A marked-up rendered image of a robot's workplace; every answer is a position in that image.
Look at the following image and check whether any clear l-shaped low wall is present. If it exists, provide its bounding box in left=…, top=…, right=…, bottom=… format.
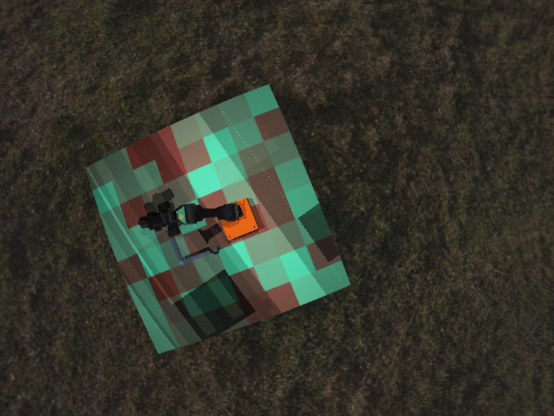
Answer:
left=173, top=236, right=187, bottom=261

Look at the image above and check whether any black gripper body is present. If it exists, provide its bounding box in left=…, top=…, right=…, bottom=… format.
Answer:
left=158, top=201, right=181, bottom=238

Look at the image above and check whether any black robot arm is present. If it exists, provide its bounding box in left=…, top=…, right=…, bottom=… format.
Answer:
left=138, top=203, right=243, bottom=232

